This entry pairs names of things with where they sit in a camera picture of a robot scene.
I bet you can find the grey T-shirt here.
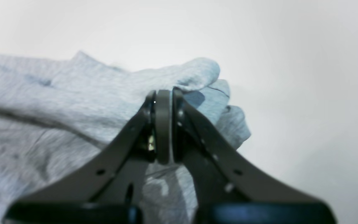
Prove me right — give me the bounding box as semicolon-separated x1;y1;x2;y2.
0;52;250;221

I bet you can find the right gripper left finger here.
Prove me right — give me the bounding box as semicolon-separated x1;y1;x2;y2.
4;91;156;224

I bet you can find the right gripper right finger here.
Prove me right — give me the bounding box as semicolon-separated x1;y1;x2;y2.
155;88;337;224

